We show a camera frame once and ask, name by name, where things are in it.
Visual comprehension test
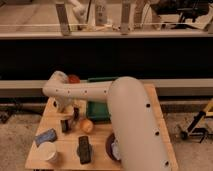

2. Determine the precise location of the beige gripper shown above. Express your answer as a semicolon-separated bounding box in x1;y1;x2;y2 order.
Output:
54;97;80;127

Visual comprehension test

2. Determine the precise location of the dark brush block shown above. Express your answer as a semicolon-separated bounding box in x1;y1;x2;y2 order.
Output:
60;120;71;133

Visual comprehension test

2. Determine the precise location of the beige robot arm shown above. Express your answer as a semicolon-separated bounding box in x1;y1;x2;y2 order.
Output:
42;71;171;171

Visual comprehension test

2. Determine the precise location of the orange round fruit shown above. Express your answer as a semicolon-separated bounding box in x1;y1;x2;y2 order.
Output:
80;119;94;134

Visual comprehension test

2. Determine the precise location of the green plastic tray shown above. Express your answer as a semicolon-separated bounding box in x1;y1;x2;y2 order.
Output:
86;77;115;122

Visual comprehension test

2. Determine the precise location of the wooden table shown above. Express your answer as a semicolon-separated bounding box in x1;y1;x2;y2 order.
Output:
25;84;179;171

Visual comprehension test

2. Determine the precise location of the red ball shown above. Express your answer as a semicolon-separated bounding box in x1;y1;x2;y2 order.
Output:
68;74;80;84

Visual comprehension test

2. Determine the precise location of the blue sponge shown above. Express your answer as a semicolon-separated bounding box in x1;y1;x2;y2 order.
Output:
35;129;57;146

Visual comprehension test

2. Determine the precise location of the black remote-shaped object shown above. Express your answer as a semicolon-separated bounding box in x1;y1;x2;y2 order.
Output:
77;136;92;164

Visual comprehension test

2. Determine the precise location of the dark brown plate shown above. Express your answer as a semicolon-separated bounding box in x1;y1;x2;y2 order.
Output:
105;133;121;162

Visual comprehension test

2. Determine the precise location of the grey cloth on plate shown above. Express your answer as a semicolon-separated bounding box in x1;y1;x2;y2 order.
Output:
111;140;121;161

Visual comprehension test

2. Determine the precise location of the yellow black stand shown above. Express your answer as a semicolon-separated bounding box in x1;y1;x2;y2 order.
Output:
179;98;213;142

